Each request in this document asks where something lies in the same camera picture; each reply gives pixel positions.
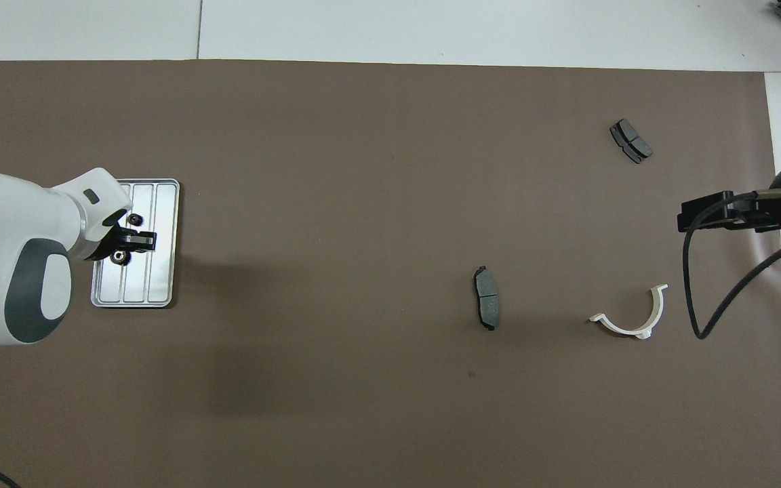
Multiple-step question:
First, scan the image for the short grey brake pad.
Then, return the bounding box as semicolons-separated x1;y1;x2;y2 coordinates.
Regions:
609;119;654;165

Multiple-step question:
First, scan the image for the long grey brake pad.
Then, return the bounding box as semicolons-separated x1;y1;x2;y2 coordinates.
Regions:
473;266;502;331

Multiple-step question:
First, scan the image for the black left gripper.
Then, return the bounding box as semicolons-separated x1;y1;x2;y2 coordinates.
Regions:
85;209;157;262

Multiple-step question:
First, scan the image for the brown table mat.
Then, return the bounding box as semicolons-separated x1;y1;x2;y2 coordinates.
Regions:
0;60;781;488

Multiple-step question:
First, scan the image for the white curved plastic bracket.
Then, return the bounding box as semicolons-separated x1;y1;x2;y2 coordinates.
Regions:
588;284;669;340

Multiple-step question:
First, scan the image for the silver metal tray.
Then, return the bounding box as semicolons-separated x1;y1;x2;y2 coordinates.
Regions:
90;178;181;309

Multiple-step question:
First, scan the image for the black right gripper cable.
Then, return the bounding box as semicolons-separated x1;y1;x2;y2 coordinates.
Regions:
681;192;781;340

